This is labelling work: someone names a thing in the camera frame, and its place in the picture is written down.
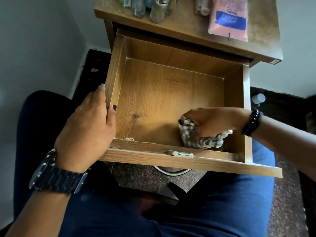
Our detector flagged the person's left hand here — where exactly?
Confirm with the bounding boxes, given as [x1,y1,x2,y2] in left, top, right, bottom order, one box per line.
[54,83,118,173]

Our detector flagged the person's right hand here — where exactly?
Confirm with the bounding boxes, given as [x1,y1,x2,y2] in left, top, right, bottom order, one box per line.
[181,107,250,141]

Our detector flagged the striped grey white cloth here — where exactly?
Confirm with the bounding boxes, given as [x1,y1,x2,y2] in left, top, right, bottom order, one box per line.
[178,116,234,149]

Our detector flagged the wooden drawer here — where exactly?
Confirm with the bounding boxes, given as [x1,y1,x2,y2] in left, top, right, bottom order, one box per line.
[99,28,283,179]

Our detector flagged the person's left forearm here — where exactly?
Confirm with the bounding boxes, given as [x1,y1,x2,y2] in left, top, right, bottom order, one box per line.
[5,186,83,237]

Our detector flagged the person's right forearm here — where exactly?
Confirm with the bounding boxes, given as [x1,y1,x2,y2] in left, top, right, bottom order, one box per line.
[252,115,316,182]

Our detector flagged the white round cap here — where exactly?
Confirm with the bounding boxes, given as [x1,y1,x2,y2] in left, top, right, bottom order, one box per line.
[252,93,266,105]

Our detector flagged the black wristwatch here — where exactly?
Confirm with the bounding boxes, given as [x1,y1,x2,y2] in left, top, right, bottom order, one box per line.
[28,148,92,195]

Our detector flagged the blue trousers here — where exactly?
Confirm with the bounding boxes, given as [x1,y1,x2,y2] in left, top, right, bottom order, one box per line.
[13,90,276,237]

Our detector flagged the wooden bedside table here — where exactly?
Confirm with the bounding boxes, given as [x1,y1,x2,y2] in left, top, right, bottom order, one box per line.
[94,0,283,69]

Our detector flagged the pink packet with blue label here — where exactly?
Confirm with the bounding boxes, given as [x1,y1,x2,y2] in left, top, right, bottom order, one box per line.
[208,0,249,42]

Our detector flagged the clear plastic tube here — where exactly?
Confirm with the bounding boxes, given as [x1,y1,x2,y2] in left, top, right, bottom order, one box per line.
[195,0,211,16]

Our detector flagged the clear glass bottle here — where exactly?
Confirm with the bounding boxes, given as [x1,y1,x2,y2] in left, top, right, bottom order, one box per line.
[165,0,180,16]
[131,0,146,18]
[150,0,171,24]

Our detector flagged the black bead bracelet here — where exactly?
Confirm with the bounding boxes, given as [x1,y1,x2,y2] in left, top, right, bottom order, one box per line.
[241,109,263,137]

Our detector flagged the metal drawer handle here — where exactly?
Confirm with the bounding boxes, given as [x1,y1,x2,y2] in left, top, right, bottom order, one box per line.
[152,165,192,176]

